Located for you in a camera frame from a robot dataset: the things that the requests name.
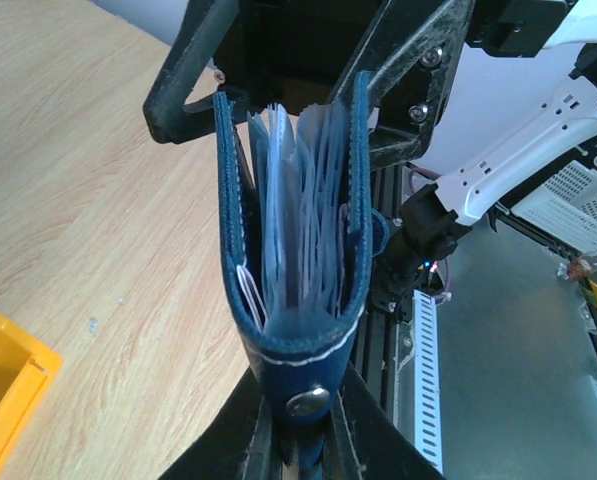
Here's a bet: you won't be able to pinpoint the white perforated plastic basket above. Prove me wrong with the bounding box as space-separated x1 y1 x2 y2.
512 161 597 254

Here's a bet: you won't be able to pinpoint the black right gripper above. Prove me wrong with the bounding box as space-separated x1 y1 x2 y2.
142 0 473 168

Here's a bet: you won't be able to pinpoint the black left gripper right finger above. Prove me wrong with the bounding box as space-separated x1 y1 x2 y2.
322 368 441 480

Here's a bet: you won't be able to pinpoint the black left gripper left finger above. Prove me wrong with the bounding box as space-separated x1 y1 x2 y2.
161 370 282 479

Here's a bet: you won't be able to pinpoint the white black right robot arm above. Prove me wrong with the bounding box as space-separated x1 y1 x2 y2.
143 1 597 258

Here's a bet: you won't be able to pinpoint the yellow plastic bin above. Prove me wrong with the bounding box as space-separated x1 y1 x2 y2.
0 315 63 471

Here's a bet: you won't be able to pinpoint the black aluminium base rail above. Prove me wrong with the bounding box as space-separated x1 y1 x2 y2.
350 162 419 441

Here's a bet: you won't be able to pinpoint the white slotted cable duct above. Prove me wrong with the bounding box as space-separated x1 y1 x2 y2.
413 290 443 474

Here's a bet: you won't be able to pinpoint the blue card holder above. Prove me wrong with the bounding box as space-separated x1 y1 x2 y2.
213 71 387 479

